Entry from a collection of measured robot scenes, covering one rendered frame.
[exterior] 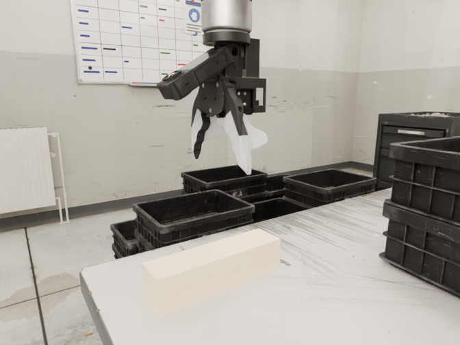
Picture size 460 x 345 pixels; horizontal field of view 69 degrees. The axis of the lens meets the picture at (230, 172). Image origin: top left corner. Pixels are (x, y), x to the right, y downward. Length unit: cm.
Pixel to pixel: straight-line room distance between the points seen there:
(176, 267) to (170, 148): 279
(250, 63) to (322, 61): 397
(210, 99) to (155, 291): 29
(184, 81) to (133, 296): 35
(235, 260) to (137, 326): 18
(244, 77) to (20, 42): 258
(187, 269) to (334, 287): 25
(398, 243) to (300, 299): 22
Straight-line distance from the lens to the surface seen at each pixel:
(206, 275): 55
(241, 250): 58
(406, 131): 232
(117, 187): 318
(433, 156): 62
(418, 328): 57
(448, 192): 63
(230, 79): 51
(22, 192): 294
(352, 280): 65
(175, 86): 46
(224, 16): 51
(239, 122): 47
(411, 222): 65
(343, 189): 169
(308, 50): 433
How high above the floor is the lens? 101
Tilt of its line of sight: 13 degrees down
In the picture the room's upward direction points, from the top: straight up
